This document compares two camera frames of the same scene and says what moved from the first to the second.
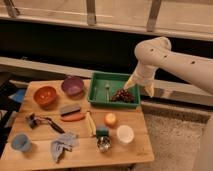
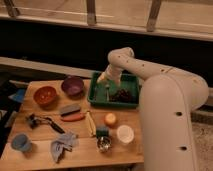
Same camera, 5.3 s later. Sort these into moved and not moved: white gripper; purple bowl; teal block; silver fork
Moved: white gripper
Not moved: purple bowl; teal block; silver fork
